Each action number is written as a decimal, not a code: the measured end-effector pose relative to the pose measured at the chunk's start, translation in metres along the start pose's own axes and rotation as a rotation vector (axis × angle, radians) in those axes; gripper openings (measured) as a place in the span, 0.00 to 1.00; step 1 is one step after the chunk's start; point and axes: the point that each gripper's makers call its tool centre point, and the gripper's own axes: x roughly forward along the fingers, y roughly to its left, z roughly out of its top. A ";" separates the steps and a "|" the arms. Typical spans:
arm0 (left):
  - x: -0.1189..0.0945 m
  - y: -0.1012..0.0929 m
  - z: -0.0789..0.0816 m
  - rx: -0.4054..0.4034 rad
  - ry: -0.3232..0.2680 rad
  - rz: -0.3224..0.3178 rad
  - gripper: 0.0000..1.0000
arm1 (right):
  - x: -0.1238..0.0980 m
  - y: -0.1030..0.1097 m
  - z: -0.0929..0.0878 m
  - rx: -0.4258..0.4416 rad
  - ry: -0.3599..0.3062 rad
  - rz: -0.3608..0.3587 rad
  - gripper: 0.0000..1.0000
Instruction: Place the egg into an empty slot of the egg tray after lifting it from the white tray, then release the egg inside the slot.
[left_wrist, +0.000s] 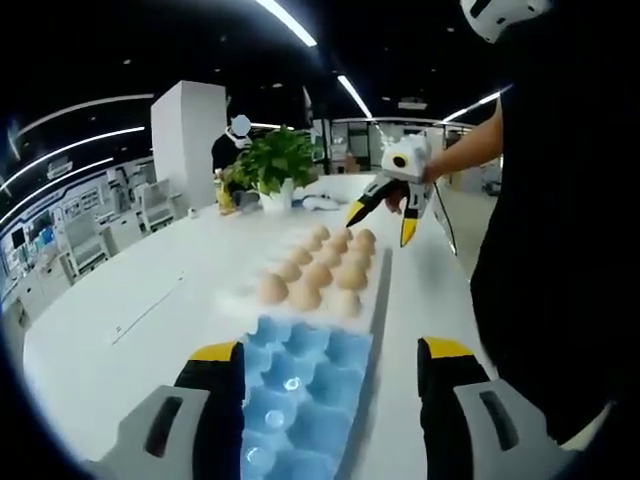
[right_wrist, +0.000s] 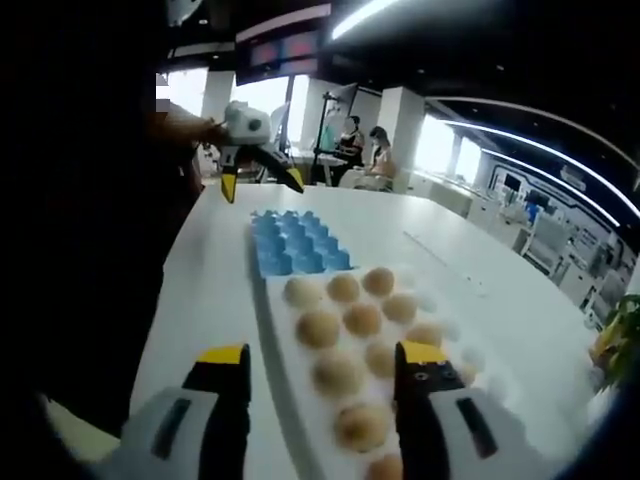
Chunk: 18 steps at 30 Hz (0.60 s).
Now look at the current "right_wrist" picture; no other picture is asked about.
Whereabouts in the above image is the hanging dark screen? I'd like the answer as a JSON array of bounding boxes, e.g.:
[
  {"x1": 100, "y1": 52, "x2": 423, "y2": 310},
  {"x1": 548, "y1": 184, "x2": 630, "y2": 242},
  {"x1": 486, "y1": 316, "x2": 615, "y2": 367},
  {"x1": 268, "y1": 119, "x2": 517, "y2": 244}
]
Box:
[{"x1": 233, "y1": 3, "x2": 334, "y2": 85}]

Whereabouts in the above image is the blue egg tray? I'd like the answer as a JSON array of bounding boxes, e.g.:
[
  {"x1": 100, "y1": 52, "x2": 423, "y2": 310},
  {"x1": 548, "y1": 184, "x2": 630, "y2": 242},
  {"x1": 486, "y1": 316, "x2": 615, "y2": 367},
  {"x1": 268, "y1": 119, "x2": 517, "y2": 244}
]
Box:
[{"x1": 248, "y1": 209, "x2": 357, "y2": 278}]

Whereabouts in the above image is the white table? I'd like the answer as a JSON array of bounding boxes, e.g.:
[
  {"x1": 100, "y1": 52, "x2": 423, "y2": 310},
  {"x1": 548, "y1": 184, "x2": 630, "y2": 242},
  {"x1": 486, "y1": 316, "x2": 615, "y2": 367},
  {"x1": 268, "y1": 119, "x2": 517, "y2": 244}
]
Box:
[{"x1": 122, "y1": 183, "x2": 624, "y2": 480}]

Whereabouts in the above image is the white background counter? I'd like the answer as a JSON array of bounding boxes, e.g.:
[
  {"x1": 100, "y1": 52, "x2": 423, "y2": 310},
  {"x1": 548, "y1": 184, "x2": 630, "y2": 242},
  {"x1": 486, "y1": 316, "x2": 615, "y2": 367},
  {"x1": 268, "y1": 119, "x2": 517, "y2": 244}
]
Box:
[{"x1": 399, "y1": 170, "x2": 501, "y2": 232}]

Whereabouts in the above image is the person's dark clothing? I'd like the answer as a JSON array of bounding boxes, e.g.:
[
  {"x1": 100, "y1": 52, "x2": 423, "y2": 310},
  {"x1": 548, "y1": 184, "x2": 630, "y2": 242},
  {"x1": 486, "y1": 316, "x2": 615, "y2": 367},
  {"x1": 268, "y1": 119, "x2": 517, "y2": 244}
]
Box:
[{"x1": 29, "y1": 0, "x2": 207, "y2": 441}]

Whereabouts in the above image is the ceiling light strip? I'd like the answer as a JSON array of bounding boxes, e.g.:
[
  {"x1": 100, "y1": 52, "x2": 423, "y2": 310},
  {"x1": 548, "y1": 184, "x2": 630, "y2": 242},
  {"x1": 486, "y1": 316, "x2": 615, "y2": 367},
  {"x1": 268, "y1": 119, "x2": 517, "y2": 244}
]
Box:
[
  {"x1": 331, "y1": 0, "x2": 404, "y2": 41},
  {"x1": 441, "y1": 118, "x2": 622, "y2": 227}
]

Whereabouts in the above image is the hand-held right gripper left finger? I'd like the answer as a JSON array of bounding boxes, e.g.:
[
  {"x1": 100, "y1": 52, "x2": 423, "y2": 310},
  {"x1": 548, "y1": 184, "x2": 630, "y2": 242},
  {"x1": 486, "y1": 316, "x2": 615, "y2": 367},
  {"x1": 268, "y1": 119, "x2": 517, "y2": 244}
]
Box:
[{"x1": 94, "y1": 343, "x2": 252, "y2": 480}]

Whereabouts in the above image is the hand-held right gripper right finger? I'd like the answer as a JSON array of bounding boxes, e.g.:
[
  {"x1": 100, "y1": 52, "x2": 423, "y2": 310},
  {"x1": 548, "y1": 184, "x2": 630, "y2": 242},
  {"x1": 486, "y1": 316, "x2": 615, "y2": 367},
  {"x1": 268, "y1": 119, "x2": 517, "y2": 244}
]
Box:
[{"x1": 393, "y1": 341, "x2": 556, "y2": 480}]

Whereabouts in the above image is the black tripod stand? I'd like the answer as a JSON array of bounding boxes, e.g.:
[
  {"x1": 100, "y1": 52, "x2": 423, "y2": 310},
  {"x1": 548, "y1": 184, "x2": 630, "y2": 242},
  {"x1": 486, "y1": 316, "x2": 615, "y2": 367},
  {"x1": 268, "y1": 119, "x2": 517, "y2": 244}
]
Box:
[{"x1": 308, "y1": 91, "x2": 349, "y2": 185}]

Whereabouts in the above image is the group of brown eggs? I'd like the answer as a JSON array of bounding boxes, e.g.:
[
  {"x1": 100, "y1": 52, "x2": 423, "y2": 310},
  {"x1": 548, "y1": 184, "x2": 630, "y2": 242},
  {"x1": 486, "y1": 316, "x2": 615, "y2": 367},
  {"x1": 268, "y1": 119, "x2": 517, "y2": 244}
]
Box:
[{"x1": 283, "y1": 266, "x2": 481, "y2": 480}]

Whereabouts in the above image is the green potted plant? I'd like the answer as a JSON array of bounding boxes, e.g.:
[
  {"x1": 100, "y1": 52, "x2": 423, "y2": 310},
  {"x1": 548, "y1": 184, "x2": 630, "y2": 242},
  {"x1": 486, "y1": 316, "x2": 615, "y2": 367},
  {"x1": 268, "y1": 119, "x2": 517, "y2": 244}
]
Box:
[{"x1": 588, "y1": 294, "x2": 640, "y2": 389}]

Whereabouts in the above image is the white egg holder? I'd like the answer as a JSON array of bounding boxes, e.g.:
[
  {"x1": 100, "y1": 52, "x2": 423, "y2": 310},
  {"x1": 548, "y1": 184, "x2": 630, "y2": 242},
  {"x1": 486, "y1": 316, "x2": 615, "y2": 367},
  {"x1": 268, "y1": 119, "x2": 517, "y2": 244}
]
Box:
[{"x1": 258, "y1": 266, "x2": 506, "y2": 480}]

